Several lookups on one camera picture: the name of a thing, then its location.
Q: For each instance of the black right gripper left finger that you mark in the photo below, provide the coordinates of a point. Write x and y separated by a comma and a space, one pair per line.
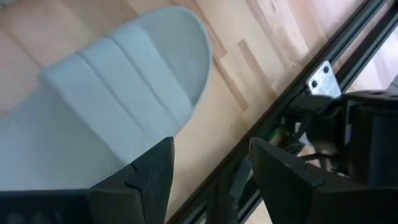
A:
136, 193

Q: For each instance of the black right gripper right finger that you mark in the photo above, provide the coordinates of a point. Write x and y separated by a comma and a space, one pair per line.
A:
289, 186

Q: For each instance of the white slide sandal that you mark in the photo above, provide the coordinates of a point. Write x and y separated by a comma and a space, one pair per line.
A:
109, 93

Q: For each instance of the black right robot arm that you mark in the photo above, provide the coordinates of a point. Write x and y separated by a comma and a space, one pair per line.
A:
373, 140

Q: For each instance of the silver corner bracket plate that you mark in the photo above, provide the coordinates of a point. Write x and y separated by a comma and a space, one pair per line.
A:
323, 82

